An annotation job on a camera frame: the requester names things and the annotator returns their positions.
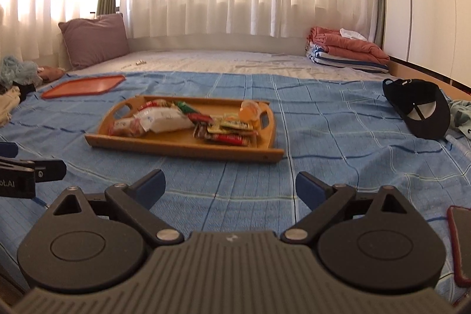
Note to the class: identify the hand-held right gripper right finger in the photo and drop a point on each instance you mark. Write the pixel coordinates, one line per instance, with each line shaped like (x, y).
(311, 189)

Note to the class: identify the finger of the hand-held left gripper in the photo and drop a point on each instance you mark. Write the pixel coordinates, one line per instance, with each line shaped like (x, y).
(8, 150)
(51, 170)

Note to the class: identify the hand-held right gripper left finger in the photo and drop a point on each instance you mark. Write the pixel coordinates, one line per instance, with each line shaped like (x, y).
(151, 187)

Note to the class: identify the red and white snack packet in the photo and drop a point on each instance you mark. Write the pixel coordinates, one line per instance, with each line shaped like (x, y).
(127, 127)

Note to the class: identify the red chips packet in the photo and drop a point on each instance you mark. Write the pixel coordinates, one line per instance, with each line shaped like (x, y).
(154, 104)

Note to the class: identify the brown nut snack packet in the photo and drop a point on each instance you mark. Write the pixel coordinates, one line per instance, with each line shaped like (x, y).
(200, 119)

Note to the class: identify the green snack packet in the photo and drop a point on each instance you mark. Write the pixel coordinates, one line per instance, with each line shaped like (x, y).
(186, 108)

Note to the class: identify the yellow green snack pouch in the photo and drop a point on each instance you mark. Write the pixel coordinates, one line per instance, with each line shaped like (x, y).
(220, 129)

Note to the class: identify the red biscuit packet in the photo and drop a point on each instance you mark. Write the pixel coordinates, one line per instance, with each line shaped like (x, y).
(228, 139)

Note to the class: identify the pink jelly cup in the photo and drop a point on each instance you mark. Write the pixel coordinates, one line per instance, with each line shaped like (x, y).
(250, 111)

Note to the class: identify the blue checked blanket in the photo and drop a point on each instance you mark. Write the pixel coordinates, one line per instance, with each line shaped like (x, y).
(349, 152)

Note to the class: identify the black cloth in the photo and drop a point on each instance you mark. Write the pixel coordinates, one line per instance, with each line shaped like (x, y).
(24, 91)

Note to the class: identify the light blue cloth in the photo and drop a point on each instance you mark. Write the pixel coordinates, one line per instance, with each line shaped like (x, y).
(18, 69)

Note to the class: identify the pink brown cloth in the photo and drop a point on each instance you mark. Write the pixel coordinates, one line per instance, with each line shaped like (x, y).
(51, 73)

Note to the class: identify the orange plastic tray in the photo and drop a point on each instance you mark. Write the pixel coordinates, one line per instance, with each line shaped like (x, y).
(82, 86)

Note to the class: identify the folded blue striped towel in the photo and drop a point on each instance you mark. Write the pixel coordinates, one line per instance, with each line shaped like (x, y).
(338, 62)

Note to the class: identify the black cap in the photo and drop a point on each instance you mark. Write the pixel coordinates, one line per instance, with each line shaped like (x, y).
(404, 97)

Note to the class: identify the purple pillow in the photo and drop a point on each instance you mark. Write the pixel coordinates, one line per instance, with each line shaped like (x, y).
(94, 41)

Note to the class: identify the folded blankets stack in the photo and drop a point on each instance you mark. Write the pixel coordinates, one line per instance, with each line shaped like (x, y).
(353, 49)

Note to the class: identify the white quilted mattress pad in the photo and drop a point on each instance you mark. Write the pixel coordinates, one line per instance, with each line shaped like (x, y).
(228, 62)

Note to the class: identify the white folded cloth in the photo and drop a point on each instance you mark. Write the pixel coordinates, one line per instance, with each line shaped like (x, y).
(353, 33)

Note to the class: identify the red phone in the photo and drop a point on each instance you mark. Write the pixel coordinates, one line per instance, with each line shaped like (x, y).
(463, 247)

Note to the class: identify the teal garment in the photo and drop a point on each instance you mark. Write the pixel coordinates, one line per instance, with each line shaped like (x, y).
(461, 115)

